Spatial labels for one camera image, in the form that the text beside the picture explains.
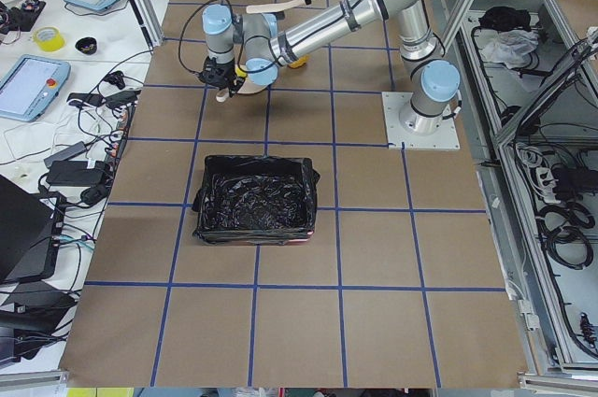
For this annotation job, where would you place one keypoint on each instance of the black gripper with dustpan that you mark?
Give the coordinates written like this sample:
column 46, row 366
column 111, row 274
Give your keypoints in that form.
column 225, row 71

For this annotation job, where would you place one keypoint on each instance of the beige plastic dustpan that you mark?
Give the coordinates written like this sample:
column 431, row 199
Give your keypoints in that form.
column 249, row 88

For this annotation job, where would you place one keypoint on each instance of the beige hand brush black bristles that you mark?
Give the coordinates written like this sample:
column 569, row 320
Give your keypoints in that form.
column 276, row 7

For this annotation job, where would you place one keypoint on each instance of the yellow-brown potato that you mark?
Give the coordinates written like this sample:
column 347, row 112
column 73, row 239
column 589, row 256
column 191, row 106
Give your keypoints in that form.
column 302, row 61

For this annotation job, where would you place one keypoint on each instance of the silver robot arm holding dustpan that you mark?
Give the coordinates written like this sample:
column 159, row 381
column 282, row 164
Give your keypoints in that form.
column 249, row 47

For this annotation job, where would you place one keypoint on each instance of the bin with black trash bag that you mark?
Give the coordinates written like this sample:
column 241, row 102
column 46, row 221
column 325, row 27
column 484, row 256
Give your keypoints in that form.
column 260, row 200

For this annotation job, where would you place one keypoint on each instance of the yellow tape roll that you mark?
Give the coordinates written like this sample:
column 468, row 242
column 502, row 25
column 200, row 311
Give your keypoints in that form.
column 49, row 39

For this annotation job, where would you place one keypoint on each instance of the black power adapter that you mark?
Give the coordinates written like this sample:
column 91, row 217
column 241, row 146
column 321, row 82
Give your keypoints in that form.
column 77, row 173

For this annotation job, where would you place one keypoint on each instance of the blue teach pendant near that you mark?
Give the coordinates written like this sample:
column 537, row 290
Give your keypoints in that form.
column 31, row 85

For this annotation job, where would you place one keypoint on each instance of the black laptop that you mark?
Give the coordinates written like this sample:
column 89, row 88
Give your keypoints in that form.
column 31, row 224

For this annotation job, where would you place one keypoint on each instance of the black power strip with cables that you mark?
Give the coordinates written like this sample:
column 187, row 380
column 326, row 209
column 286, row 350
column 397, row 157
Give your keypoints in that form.
column 105, row 114

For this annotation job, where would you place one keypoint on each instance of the dustpan arm base plate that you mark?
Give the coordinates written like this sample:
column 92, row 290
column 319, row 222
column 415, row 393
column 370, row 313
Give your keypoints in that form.
column 406, row 129

